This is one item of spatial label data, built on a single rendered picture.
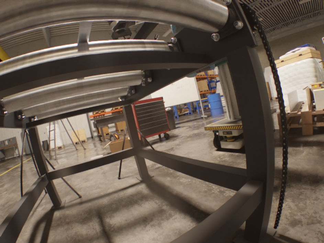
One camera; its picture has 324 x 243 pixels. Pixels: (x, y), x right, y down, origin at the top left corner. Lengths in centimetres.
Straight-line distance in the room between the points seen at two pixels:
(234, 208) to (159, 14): 47
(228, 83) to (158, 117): 177
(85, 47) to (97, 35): 1267
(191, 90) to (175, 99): 73
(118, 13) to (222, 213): 48
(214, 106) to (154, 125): 359
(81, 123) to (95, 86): 1005
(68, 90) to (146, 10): 59
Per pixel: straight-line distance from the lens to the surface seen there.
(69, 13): 28
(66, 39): 1303
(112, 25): 110
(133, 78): 84
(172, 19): 34
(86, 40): 57
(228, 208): 42
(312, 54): 368
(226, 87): 196
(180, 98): 563
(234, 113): 200
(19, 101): 84
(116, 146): 304
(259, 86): 44
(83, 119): 1083
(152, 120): 311
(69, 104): 108
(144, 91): 101
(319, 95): 202
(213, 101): 619
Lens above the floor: 61
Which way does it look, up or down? 4 degrees down
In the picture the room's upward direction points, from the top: 13 degrees counter-clockwise
